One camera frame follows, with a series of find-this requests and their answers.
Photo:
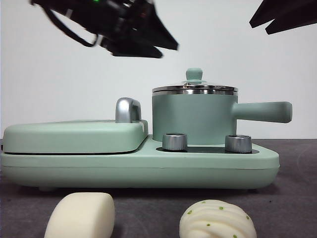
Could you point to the mint green breakfast maker base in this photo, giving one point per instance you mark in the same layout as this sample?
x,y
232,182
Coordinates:
x,y
148,173

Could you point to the plain white steamed bun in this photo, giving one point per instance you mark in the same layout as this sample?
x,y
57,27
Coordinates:
x,y
81,215

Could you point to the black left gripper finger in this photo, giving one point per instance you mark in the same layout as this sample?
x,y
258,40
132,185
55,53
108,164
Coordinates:
x,y
138,50
158,32

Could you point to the glass pot lid green knob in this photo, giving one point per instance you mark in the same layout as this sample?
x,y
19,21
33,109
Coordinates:
x,y
194,74

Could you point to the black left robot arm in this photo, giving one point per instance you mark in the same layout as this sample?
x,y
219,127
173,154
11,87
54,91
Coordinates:
x,y
111,15

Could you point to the twisted bun with green flecks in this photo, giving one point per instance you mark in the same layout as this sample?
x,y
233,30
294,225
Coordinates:
x,y
218,220

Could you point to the mint green hinged grill lid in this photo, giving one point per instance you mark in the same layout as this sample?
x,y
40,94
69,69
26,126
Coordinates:
x,y
74,136

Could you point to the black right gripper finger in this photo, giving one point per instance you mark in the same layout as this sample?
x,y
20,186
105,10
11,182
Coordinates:
x,y
287,24
284,10

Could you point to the silver control knob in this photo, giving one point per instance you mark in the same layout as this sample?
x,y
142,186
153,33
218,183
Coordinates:
x,y
174,142
238,143

